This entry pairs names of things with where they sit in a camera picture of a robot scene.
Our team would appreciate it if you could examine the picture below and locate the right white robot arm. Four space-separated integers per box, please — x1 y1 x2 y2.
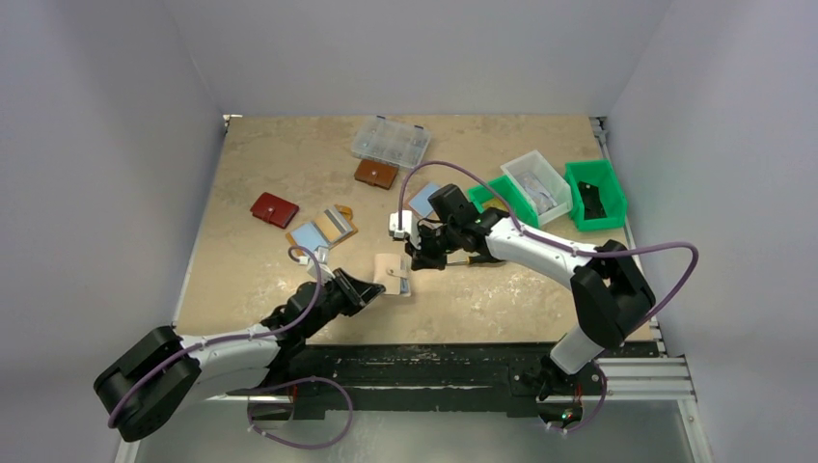
389 184 656 374

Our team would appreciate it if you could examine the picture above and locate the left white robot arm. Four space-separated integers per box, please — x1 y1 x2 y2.
93 268 386 442

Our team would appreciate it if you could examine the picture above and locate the open pink card holder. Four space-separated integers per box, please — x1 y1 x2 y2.
404 182 441 218

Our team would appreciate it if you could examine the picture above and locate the open orange card holder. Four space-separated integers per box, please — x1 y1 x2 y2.
286 204 358 251

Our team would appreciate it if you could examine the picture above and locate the brown leather card holder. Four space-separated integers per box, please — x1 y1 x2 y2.
353 159 399 190

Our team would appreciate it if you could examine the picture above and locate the red leather card holder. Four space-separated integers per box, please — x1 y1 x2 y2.
250 192 300 230

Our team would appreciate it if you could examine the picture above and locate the black yellow screwdriver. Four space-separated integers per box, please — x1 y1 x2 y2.
447 256 500 266

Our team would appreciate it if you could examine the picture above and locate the green bin with yellow items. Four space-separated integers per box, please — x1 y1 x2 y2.
467 176 539 228

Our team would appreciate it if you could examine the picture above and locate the white plastic bin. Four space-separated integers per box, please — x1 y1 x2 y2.
501 150 573 229

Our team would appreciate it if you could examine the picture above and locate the clear plastic organizer box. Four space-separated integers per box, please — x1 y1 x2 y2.
351 116 432 169

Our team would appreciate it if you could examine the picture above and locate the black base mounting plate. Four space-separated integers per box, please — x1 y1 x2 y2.
159 342 624 423

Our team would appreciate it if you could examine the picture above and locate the green bin with black item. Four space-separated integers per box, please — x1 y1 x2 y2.
564 159 628 232

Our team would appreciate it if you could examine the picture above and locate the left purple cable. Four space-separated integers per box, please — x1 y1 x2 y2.
107 245 355 449

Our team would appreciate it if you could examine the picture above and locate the purple cable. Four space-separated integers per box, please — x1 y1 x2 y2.
396 160 699 436
107 245 355 449

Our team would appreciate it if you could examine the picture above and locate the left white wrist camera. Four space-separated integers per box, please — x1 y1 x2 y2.
306 246 334 284

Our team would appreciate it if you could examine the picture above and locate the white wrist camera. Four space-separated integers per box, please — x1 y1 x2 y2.
306 246 334 284
388 209 417 241

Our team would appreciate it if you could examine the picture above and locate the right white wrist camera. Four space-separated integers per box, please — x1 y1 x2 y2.
388 209 417 241

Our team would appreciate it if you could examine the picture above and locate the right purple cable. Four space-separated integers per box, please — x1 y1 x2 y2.
396 160 699 436

